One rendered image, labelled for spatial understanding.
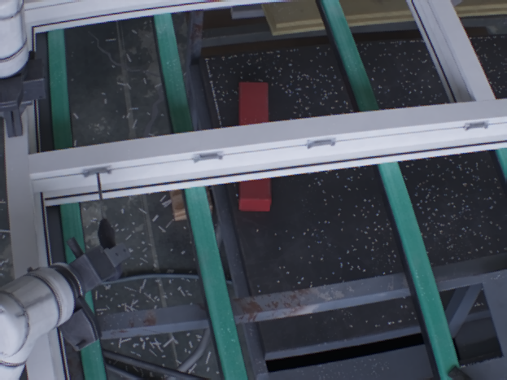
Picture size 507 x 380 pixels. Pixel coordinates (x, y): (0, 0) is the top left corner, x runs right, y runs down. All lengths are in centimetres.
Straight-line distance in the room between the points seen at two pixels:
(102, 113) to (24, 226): 136
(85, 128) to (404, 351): 132
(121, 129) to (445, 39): 123
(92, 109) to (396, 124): 137
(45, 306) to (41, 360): 16
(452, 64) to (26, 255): 88
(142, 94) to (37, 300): 169
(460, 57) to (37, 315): 97
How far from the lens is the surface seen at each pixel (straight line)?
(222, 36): 228
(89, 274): 142
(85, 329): 142
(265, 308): 164
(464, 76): 187
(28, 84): 159
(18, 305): 130
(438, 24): 196
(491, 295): 169
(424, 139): 179
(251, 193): 199
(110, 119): 290
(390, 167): 177
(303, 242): 199
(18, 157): 168
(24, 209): 162
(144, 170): 168
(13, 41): 149
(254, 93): 214
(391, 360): 192
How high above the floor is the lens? 227
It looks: 55 degrees down
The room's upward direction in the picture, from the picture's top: 8 degrees clockwise
